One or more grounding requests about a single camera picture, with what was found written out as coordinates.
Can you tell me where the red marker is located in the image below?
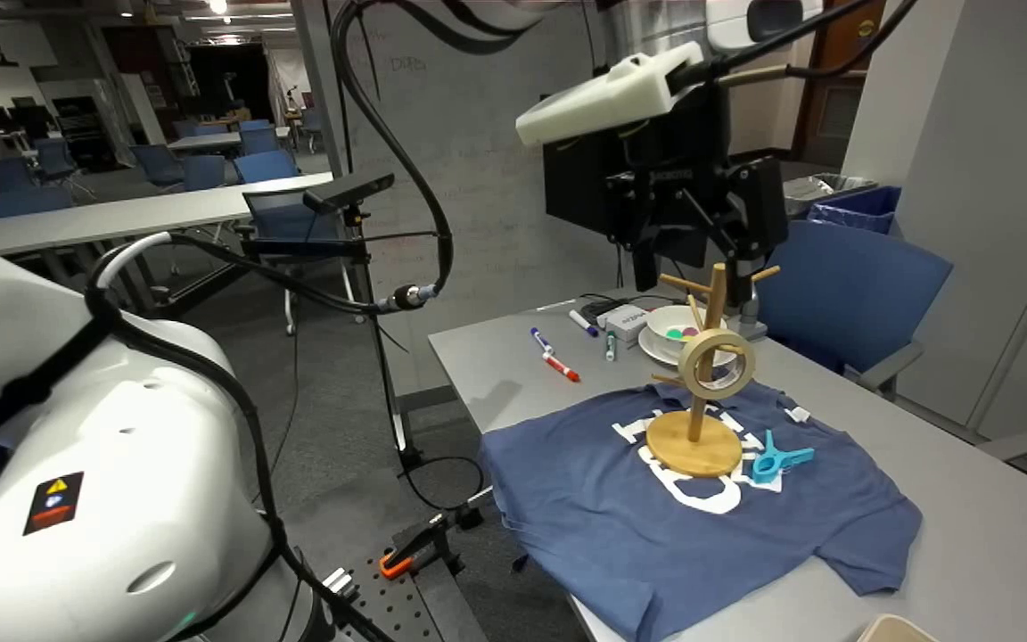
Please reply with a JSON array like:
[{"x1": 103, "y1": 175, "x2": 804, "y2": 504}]
[{"x1": 543, "y1": 353, "x2": 580, "y2": 381}]

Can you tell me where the white plate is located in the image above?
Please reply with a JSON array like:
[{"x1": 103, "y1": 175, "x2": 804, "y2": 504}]
[{"x1": 637, "y1": 325, "x2": 697, "y2": 367}]

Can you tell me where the blue chair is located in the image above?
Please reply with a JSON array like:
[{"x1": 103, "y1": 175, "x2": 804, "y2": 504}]
[{"x1": 757, "y1": 220, "x2": 953, "y2": 397}]

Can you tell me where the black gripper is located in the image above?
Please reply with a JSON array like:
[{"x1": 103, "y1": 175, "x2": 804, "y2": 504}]
[{"x1": 543, "y1": 86, "x2": 788, "y2": 290}]

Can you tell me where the orange black clamp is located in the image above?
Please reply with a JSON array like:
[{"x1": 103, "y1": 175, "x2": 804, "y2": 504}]
[{"x1": 374, "y1": 515, "x2": 462, "y2": 581}]

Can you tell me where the white cardboard box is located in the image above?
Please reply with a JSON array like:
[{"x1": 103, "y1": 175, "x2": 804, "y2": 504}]
[{"x1": 599, "y1": 302, "x2": 647, "y2": 334}]

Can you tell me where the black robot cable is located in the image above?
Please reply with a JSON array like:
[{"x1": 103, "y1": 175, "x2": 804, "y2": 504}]
[{"x1": 80, "y1": 0, "x2": 518, "y2": 642}]

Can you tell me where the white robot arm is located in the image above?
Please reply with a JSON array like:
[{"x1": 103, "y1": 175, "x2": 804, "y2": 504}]
[{"x1": 0, "y1": 226, "x2": 387, "y2": 642}]

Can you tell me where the blue recycling bin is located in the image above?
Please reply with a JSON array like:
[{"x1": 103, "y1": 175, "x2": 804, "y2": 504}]
[{"x1": 804, "y1": 187, "x2": 899, "y2": 237}]

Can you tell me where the blue plastic clamp peg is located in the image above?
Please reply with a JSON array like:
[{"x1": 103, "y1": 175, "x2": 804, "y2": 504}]
[{"x1": 745, "y1": 435, "x2": 813, "y2": 484}]

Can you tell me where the black camera on tripod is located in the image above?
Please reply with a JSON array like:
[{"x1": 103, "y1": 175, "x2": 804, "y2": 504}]
[{"x1": 307, "y1": 175, "x2": 419, "y2": 471}]

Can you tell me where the wooden peg rack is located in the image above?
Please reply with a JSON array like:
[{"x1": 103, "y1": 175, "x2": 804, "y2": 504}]
[{"x1": 645, "y1": 261, "x2": 740, "y2": 477}]

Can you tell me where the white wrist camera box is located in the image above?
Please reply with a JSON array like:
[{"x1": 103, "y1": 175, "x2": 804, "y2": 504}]
[{"x1": 513, "y1": 44, "x2": 701, "y2": 145}]

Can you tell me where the blue printed t-shirt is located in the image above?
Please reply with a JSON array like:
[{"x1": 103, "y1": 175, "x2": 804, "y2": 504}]
[{"x1": 480, "y1": 386, "x2": 920, "y2": 642}]

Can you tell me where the masking tape roll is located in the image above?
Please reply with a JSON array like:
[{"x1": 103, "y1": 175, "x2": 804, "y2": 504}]
[{"x1": 677, "y1": 330, "x2": 757, "y2": 399}]

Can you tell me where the blue marker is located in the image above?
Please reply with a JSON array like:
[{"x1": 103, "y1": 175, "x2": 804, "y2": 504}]
[{"x1": 527, "y1": 330, "x2": 551, "y2": 353}]

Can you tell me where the white bowl with balls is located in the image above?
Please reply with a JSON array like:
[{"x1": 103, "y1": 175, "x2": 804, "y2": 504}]
[{"x1": 645, "y1": 302, "x2": 697, "y2": 331}]

